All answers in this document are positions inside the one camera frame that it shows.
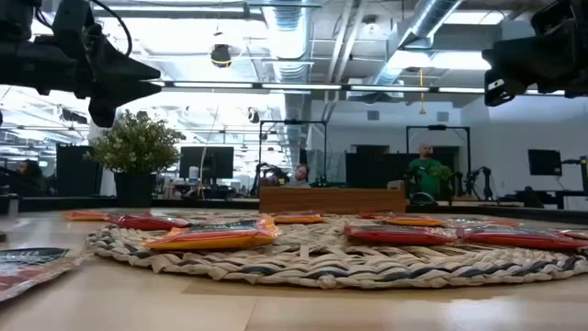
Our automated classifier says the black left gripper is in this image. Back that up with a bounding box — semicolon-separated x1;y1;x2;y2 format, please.
51;0;163;100

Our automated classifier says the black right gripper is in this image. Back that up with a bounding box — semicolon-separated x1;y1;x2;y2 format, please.
481;27;588;98

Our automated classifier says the orange tea packet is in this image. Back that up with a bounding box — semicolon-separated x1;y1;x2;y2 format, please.
144;215;280;252
270;210;326;225
383;215;446;228
62;210;111;222

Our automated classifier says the green potted plant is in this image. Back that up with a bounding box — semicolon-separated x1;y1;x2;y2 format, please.
84;108;186;209

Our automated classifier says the yellow hanging pendant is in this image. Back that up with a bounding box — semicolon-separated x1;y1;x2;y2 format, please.
416;67;427;116

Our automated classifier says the black round ceiling device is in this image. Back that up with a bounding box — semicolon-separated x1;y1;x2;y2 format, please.
209;43;233;69

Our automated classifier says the black partition panel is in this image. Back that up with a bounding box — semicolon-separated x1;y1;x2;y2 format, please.
55;144;103;197

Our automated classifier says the black computer monitor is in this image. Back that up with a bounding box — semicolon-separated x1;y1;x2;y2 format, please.
178;145;235;180

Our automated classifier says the small green plant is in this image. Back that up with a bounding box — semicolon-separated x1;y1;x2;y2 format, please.
429;164;456;185

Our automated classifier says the person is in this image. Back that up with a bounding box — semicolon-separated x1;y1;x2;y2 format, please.
407;143;445;200
287;163;311;188
8;159;47;197

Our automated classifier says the dark background desk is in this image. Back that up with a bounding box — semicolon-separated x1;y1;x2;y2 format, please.
514;186;588;211

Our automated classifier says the dark partition panel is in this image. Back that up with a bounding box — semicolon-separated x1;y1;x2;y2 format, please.
345;145;410;189

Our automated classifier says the linear ceiling light strip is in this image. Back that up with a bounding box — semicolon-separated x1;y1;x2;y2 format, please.
146;80;566;97

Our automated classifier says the wooden compartment box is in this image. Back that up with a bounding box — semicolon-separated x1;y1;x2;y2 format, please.
259;187;408;216

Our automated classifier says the round woven placemat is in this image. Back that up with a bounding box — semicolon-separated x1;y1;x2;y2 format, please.
85;211;588;291

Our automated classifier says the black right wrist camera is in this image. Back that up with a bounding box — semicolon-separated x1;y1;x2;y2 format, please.
482;68;528;108

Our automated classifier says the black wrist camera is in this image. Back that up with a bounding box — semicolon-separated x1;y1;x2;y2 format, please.
87;94;117;129
482;68;528;108

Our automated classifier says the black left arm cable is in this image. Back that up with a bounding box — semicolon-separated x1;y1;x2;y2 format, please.
86;0;134;59

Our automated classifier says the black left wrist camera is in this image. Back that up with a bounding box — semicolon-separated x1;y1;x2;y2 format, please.
87;94;117;129

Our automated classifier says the silver ceiling duct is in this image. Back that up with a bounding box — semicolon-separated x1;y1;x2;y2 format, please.
399;0;465;50
261;0;316;84

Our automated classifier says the black frame stand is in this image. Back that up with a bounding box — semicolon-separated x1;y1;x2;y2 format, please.
405;123;472;185
258;119;328;185

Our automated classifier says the black wall monitor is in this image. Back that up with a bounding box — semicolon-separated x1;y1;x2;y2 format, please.
527;149;562;177

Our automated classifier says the black metal rail frame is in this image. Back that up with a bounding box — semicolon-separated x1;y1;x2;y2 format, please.
0;195;588;225

